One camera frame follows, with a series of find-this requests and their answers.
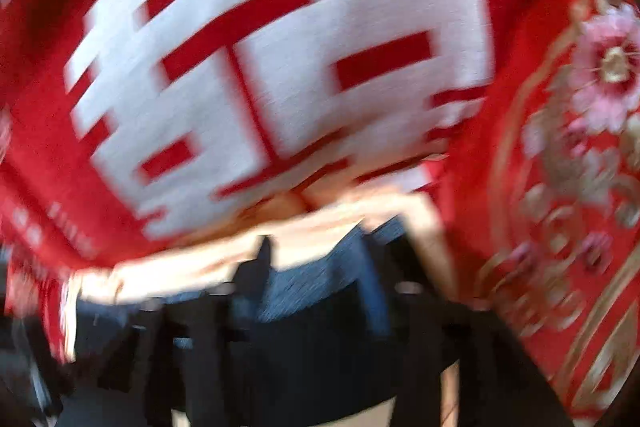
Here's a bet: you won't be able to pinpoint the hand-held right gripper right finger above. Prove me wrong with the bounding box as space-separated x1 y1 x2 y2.
387 227 576 427

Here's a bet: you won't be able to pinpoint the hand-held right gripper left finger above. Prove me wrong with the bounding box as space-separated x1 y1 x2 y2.
100 234 281 427

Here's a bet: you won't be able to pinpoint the dark blue pants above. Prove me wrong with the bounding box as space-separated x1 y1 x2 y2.
65 214 416 413

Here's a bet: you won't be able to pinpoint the peach bed sheet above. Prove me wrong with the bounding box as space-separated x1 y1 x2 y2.
70 189 463 427

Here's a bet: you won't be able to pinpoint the red floral embroidered quilt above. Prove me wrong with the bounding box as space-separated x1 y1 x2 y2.
435 0 640 423

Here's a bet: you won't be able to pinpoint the red blanket with white print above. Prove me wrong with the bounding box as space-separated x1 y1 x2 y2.
0 0 566 368

